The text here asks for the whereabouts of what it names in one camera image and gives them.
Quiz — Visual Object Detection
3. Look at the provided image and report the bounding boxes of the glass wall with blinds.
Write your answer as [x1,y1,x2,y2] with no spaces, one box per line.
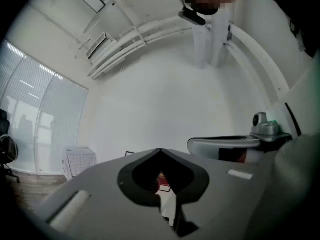
[0,40,90,176]

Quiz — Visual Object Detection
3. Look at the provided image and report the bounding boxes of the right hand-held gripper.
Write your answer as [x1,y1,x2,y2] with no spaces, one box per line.
[249,60,320,153]

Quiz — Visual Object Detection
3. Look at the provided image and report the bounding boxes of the grey gripper fisheye camera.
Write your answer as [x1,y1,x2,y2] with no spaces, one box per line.
[251,111,269,135]

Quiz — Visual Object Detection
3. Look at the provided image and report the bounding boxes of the white vertical wall pipes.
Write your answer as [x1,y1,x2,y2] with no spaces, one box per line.
[224,41,274,110]

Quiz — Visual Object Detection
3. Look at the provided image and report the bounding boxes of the black head-mounted camera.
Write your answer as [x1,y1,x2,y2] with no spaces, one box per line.
[178,5,207,26]

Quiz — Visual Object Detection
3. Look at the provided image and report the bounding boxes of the white air vent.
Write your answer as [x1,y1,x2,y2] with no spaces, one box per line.
[86,31,113,59]

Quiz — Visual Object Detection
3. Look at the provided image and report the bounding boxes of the white pipe bundle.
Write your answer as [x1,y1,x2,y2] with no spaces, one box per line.
[87,15,198,80]

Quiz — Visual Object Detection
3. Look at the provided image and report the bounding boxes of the checkered cloth covered table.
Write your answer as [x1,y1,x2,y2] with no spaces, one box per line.
[62,146,97,181]

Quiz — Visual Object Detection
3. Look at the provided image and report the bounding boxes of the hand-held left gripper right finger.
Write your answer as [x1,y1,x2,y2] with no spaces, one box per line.
[159,148,276,240]

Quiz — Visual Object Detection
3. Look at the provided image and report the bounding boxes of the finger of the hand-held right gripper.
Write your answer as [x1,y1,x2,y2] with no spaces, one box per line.
[186,135,261,161]

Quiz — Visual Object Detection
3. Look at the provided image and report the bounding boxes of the white ceiling duct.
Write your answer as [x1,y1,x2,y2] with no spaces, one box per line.
[210,8,230,69]
[192,21,209,70]

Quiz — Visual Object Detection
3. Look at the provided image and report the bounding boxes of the black office chair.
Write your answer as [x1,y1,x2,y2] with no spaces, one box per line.
[0,108,21,184]

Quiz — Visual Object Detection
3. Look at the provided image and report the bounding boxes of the red hardcover book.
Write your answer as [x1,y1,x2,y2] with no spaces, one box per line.
[158,171,172,187]

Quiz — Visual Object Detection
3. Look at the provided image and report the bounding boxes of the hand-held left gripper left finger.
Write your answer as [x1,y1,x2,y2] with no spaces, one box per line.
[31,148,180,240]

